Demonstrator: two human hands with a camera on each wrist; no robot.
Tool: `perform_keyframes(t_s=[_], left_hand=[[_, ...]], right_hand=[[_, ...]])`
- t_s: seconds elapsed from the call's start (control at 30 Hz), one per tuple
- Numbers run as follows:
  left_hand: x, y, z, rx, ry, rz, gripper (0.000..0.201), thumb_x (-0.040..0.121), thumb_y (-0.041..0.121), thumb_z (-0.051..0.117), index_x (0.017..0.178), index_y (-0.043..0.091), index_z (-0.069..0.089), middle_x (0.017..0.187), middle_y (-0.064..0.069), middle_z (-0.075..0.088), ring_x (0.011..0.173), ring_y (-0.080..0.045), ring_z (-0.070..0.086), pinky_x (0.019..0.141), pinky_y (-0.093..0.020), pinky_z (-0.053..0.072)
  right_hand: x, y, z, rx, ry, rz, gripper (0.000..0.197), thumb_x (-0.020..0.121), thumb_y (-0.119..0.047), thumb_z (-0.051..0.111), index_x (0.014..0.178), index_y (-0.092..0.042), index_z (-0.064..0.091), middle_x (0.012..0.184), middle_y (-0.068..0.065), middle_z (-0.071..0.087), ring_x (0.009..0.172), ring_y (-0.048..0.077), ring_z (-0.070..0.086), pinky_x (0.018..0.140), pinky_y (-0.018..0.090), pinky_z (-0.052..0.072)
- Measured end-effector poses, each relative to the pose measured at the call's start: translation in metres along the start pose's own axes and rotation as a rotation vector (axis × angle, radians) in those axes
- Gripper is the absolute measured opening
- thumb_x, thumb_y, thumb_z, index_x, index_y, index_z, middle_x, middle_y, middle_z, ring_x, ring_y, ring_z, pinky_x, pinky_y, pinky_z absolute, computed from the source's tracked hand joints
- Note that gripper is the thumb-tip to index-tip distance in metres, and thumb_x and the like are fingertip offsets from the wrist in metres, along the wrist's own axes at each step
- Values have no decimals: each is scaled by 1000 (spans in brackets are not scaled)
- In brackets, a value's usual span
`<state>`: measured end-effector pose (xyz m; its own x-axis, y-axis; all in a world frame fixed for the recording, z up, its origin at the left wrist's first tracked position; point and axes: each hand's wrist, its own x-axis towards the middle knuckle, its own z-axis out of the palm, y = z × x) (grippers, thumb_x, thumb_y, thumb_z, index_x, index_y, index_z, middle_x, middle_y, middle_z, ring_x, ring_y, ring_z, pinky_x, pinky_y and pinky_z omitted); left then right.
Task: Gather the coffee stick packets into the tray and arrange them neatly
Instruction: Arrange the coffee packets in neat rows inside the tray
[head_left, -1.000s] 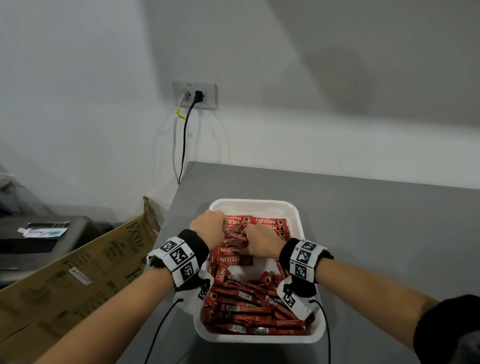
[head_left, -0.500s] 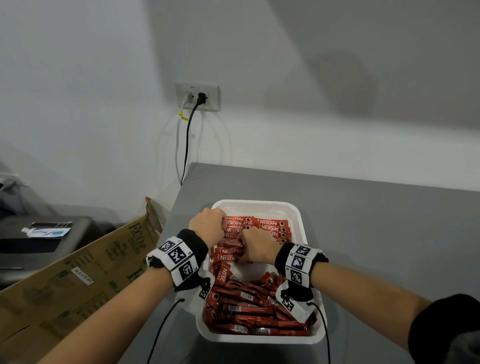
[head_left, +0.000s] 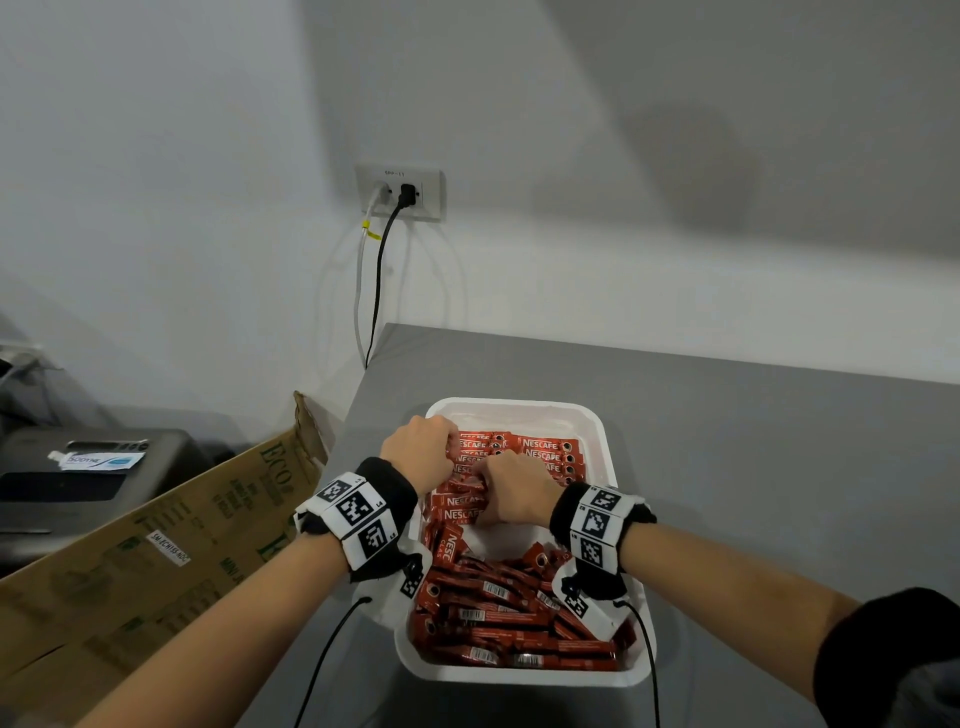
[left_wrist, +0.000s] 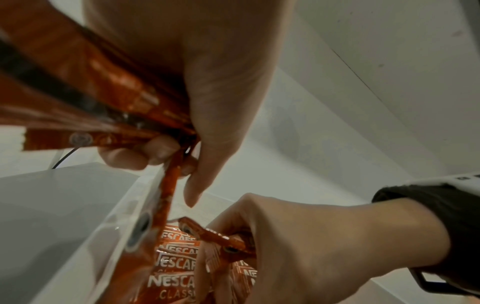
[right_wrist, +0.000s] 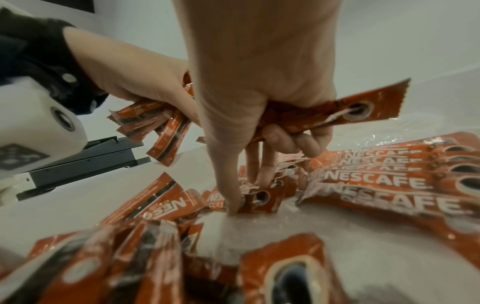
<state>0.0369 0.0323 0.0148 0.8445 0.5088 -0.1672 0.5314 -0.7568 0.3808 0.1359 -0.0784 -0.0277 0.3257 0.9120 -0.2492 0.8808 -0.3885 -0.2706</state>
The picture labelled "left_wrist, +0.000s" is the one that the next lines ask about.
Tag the person's left hand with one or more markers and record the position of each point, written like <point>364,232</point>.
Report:
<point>225,59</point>

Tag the person's right hand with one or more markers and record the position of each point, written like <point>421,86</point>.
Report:
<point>318,243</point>

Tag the bunch of Nescafe sachets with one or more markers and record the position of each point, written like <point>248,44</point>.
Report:
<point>75,74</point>

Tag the pile of red Nescafe sachets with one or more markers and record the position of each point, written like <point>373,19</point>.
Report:
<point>172,282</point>

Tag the white plastic tray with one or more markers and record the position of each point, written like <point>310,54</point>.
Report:
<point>93,252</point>

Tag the black right wristband with markers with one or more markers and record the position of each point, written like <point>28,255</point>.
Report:
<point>461,222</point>

